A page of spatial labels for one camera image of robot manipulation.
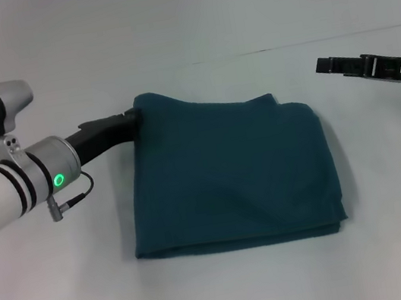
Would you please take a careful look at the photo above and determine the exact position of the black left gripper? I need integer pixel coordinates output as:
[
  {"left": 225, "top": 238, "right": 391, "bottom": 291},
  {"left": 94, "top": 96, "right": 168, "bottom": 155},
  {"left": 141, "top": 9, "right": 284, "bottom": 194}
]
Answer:
[{"left": 61, "top": 106, "right": 150, "bottom": 169}]

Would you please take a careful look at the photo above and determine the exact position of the blue shirt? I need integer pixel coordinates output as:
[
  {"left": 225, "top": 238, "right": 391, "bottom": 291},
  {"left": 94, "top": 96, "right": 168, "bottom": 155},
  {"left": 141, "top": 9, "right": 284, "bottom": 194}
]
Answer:
[{"left": 108, "top": 63, "right": 350, "bottom": 268}]

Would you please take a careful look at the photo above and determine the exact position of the left arm cable with plug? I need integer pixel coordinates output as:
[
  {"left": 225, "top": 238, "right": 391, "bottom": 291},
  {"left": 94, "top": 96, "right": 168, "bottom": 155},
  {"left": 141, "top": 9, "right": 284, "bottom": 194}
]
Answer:
[{"left": 42, "top": 169, "right": 100, "bottom": 223}]

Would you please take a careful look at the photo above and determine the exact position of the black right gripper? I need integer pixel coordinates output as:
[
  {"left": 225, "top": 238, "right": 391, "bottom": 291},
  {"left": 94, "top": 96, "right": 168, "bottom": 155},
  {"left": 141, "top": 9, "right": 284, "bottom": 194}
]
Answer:
[{"left": 313, "top": 43, "right": 401, "bottom": 103}]

